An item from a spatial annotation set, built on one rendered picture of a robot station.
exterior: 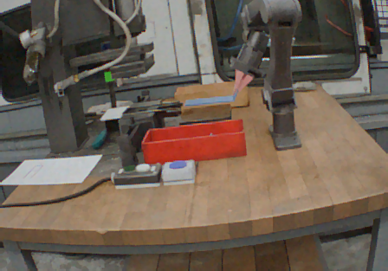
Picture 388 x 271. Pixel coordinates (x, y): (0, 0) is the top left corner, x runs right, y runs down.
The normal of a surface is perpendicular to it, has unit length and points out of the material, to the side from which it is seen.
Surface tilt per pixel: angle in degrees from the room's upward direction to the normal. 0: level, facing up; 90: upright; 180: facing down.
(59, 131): 90
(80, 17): 90
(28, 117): 90
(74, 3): 90
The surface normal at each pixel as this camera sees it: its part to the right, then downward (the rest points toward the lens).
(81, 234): -0.06, 0.28
